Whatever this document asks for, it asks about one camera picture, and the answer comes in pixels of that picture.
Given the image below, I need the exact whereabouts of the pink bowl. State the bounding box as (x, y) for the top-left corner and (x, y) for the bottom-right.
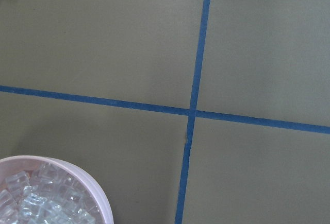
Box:
(1, 155), (114, 223)

